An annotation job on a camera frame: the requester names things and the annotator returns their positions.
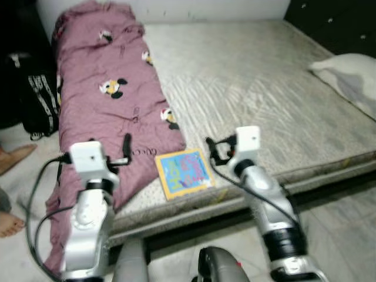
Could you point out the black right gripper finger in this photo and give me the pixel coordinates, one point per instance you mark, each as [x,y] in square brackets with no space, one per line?
[210,150]

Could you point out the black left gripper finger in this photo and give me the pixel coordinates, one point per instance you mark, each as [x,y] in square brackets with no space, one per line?
[127,147]

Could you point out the colourful picture book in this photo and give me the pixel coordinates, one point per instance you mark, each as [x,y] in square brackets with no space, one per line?
[183,173]

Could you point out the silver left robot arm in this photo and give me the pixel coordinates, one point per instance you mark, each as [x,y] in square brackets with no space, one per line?
[88,229]

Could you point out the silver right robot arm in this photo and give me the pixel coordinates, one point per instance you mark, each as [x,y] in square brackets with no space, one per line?
[264,194]

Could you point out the pink cartoon print blanket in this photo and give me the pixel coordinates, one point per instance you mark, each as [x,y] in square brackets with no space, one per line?
[106,117]

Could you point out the cream quilted mattress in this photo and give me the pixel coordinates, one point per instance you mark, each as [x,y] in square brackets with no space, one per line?
[258,88]

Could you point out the black bag with white print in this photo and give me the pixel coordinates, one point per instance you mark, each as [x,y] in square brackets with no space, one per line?
[41,106]

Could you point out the person's bare leg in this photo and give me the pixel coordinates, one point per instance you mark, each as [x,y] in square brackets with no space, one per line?
[14,158]
[10,225]

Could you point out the grey trouser leg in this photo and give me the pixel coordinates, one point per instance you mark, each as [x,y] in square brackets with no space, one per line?
[4,200]

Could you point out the cream pillow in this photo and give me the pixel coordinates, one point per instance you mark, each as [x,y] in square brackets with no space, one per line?
[349,79]

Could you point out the black tufted headboard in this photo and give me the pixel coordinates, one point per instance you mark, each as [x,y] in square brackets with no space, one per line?
[335,23]

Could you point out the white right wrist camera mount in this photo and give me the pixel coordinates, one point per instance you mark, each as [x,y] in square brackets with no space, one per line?
[247,141]

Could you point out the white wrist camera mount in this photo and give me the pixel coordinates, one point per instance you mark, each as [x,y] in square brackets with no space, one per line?
[247,141]
[88,157]

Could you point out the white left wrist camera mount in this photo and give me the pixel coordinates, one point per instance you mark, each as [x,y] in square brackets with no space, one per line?
[88,157]

